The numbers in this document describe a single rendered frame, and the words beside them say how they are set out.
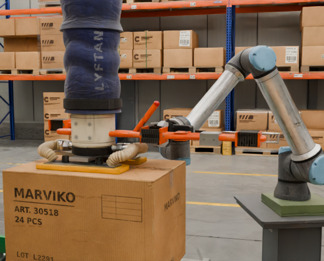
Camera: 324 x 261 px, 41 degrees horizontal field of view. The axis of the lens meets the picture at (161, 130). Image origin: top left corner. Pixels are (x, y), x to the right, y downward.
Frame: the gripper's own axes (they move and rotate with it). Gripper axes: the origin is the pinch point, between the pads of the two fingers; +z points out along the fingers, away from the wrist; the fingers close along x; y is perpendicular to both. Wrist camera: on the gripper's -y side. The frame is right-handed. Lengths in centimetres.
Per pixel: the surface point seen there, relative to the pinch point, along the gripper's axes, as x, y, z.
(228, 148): -109, 93, -692
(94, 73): 22.8, 22.4, 8.5
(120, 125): -80, 375, -806
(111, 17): 43.2, 17.4, 4.0
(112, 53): 30.4, 18.0, 2.7
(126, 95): -9, 359, -808
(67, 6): 47, 32, 11
